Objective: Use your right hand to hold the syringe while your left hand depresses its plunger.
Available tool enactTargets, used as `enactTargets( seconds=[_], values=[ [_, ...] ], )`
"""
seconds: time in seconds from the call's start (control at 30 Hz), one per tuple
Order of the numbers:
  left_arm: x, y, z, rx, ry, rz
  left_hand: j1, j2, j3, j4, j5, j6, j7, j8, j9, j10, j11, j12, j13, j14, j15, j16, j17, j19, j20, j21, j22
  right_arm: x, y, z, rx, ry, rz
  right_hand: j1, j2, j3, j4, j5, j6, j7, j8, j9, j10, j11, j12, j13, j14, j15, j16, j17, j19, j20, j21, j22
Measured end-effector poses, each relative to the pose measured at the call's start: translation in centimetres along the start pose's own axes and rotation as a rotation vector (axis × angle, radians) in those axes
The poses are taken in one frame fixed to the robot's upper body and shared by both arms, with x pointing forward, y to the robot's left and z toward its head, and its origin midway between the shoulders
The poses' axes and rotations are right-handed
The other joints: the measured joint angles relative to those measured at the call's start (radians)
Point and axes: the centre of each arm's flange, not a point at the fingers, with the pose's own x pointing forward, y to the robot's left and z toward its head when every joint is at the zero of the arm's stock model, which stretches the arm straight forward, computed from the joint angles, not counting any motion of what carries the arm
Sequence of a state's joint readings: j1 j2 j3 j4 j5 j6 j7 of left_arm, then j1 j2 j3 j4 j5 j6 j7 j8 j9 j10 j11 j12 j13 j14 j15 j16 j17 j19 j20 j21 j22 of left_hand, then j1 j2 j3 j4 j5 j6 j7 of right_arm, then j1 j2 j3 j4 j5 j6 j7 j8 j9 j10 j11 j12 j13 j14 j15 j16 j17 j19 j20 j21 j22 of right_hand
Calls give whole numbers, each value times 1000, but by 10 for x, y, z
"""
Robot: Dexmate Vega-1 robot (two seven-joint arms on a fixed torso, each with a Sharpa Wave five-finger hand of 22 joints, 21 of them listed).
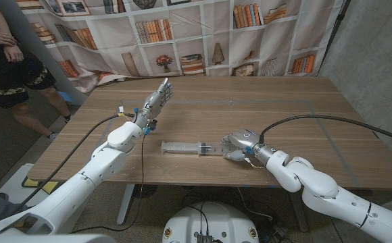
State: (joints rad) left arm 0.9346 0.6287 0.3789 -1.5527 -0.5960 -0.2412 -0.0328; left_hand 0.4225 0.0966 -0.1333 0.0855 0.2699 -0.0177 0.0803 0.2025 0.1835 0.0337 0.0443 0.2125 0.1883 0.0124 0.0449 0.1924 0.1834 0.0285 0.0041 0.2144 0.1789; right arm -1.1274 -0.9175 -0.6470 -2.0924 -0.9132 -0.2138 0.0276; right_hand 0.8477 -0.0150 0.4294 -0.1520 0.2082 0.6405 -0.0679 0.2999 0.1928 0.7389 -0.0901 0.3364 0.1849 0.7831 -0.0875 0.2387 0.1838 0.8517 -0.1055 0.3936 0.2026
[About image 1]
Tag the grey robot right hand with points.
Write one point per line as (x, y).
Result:
(246, 140)

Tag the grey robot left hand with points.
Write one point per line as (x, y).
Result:
(153, 103)

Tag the large clear plastic syringe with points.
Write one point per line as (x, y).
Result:
(189, 147)

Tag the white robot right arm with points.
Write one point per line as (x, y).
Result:
(317, 189)

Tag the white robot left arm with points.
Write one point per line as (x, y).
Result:
(81, 182)

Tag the printed bookshelf backdrop cloth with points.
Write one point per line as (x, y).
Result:
(196, 44)

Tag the blue box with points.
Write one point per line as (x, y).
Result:
(67, 97)

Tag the black round floor base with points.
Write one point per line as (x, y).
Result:
(147, 190)

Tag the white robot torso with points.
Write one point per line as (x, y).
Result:
(216, 222)

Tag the grey metal table leg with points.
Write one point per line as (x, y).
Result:
(298, 212)
(125, 202)

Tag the black power adapter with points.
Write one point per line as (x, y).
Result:
(277, 233)

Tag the yellow floor pad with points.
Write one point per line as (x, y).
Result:
(44, 186)

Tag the black backdrop stand pole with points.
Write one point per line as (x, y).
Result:
(334, 30)

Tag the person in black top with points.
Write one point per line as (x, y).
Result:
(6, 74)

